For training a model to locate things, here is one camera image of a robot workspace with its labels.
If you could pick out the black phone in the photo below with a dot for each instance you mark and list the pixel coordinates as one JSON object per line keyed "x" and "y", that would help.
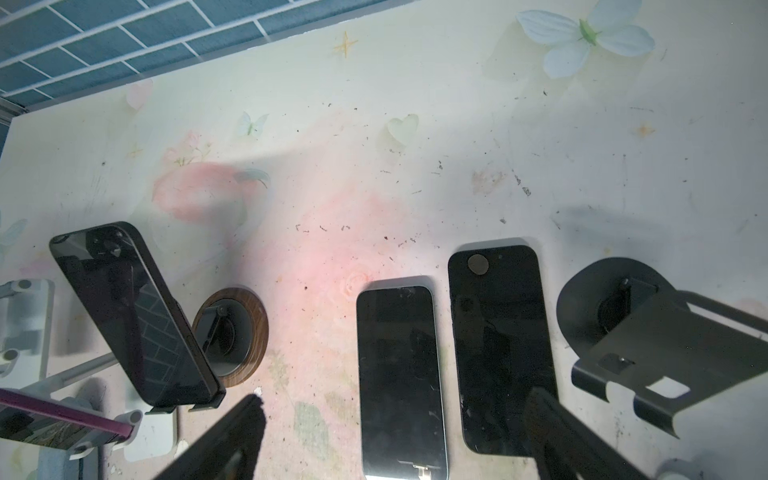
{"x": 113, "y": 274}
{"x": 502, "y": 344}

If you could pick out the left metal corner post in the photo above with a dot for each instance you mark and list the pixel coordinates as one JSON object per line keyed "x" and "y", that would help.
{"x": 10, "y": 110}

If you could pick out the white stand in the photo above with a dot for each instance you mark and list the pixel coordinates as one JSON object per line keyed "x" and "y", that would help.
{"x": 155, "y": 434}
{"x": 26, "y": 320}

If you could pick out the purple phone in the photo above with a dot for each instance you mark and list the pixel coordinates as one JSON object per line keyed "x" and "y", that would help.
{"x": 57, "y": 425}

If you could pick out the black round stand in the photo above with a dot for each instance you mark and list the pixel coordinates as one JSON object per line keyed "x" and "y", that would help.
{"x": 673, "y": 348}

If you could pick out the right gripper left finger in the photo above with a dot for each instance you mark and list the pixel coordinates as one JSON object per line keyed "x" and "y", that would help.
{"x": 228, "y": 450}

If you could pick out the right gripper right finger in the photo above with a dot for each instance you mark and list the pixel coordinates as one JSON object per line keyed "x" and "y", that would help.
{"x": 564, "y": 448}

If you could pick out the teal phone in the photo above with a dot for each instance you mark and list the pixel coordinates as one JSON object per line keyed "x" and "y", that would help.
{"x": 401, "y": 409}

